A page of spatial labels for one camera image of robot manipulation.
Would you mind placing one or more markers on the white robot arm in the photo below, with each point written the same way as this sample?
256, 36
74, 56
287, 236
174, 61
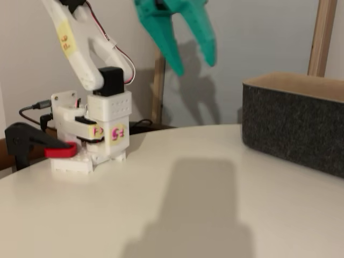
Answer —
80, 53

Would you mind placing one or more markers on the dark grey felt basket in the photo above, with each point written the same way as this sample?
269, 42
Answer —
282, 126

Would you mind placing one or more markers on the large black red clamp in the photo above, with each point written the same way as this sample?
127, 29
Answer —
18, 139

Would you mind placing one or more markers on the light wooden post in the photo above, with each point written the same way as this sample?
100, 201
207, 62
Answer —
158, 94
321, 40

